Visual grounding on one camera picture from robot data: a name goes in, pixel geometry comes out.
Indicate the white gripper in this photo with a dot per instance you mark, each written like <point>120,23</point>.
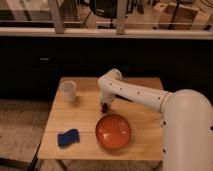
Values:
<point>106,97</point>

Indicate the dark red pepper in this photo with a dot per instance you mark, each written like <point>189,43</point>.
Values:
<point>104,108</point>

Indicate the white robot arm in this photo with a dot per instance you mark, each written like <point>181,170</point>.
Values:
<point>187,120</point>

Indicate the orange bowl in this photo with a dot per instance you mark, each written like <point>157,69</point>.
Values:
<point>113,131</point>

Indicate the clear plastic cup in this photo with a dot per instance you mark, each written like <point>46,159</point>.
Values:
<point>68,90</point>

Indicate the wooden table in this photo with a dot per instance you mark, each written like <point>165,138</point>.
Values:
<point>143,151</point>

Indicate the blue sponge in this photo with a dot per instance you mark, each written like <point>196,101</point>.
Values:
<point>69,137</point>

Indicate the black office chair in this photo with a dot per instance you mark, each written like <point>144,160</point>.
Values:
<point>104,8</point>

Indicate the cardboard boxes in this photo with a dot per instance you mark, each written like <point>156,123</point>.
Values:
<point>175,16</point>

